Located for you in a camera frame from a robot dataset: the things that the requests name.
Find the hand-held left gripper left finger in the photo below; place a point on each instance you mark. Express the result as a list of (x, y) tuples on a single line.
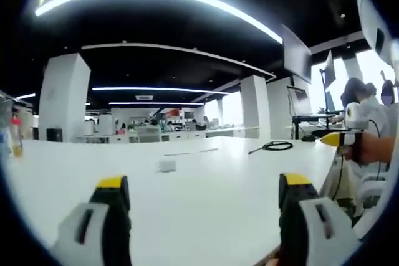
[(93, 235)]

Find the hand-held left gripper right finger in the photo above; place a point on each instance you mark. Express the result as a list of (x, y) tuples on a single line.
[(311, 235)]

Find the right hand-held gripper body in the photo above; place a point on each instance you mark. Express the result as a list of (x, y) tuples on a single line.
[(358, 118)]

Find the white charger adapter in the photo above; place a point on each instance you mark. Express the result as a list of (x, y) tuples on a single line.
[(166, 166)]

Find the white desk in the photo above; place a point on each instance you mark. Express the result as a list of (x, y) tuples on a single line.
[(199, 203)]

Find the person's right hand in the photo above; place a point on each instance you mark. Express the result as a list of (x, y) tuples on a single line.
[(369, 149)]

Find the black computer mouse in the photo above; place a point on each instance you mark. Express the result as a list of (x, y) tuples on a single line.
[(308, 138)]

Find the black laptop stand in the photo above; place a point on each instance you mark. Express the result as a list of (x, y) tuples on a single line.
[(315, 118)]

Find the beige cloth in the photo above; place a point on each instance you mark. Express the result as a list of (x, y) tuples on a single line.
[(338, 182)]

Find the open laptop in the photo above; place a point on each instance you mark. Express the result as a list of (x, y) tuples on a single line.
[(300, 101)]

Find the large dark monitor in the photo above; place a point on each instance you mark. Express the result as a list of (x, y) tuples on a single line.
[(296, 57)]

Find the white worn device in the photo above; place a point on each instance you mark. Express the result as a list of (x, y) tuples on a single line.
[(371, 20)]

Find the black box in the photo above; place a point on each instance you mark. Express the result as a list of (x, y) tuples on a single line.
[(54, 134)]

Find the white cabinet row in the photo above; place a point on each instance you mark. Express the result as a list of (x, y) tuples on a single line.
[(149, 136)]

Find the thin white strip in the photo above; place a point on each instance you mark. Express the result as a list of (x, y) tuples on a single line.
[(177, 154)]

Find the bottle with red cap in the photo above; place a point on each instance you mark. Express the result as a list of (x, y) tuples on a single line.
[(17, 141)]

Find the ceiling air vent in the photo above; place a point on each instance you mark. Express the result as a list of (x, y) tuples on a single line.
[(144, 97)]

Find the short ceiling light strip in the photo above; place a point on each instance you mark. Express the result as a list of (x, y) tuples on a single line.
[(162, 89)]

